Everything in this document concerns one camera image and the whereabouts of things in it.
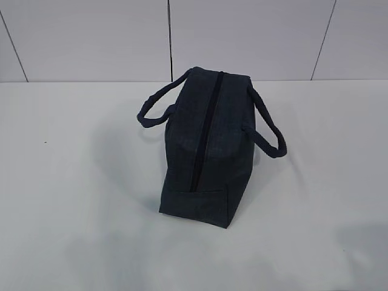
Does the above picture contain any navy blue fabric lunch bag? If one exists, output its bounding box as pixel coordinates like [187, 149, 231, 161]
[137, 67, 287, 229]

